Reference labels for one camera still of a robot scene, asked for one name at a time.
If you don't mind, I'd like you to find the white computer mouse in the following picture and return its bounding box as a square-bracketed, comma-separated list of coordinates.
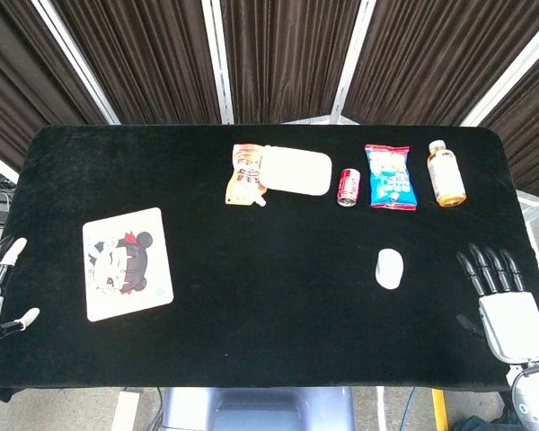
[375, 248, 405, 291]

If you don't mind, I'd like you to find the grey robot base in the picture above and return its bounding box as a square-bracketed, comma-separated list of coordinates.
[161, 385, 357, 431]

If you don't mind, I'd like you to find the black table cloth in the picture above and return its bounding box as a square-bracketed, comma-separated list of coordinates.
[0, 124, 539, 404]

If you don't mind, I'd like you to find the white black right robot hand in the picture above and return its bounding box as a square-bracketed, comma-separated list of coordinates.
[455, 242, 539, 364]

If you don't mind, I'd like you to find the yellow tea bottle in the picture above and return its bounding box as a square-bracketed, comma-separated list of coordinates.
[427, 139, 467, 208]

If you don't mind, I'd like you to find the red soda can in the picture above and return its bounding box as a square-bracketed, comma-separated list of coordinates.
[336, 168, 362, 207]

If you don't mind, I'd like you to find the brown curtain panel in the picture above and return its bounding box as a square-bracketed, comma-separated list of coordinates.
[219, 0, 363, 126]
[51, 0, 222, 126]
[0, 0, 107, 172]
[340, 0, 539, 127]
[479, 42, 539, 199]

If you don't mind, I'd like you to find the blue cable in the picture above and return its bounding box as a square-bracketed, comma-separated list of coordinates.
[400, 386, 420, 431]

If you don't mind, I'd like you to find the white plastic lunch box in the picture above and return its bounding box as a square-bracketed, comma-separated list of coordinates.
[259, 145, 333, 198]

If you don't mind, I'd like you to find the blue red snack bag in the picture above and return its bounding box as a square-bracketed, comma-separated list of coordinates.
[364, 144, 419, 212]

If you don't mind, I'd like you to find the white cartoon mouse pad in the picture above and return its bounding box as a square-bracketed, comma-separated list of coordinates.
[82, 207, 175, 323]

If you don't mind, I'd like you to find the white frame post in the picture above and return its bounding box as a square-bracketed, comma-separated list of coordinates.
[330, 0, 378, 125]
[30, 0, 120, 126]
[459, 20, 539, 128]
[200, 0, 235, 126]

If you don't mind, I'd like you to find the orange white drink pouch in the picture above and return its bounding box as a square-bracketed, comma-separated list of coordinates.
[225, 143, 270, 207]

